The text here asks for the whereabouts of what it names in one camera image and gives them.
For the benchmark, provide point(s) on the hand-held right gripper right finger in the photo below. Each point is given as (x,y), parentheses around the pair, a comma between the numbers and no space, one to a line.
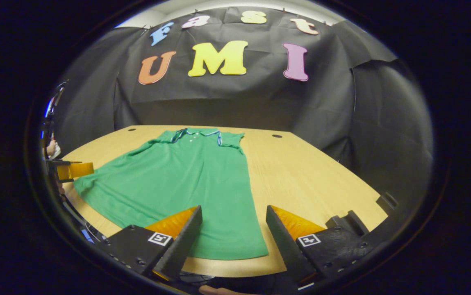
(286,246)

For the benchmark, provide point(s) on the black block object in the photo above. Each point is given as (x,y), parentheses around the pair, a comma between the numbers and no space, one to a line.
(387,201)

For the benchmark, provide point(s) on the bright white display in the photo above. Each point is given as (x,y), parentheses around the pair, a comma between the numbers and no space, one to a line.
(48,108)

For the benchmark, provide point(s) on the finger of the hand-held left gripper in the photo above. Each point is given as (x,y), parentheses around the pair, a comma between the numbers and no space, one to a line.
(75,171)

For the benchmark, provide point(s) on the white container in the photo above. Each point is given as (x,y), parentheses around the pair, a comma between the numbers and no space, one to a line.
(53,149)

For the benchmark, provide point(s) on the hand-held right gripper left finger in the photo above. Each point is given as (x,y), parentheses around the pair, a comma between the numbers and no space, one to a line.
(186,241)

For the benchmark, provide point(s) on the green T-shirt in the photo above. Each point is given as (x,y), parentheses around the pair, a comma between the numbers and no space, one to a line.
(178,184)

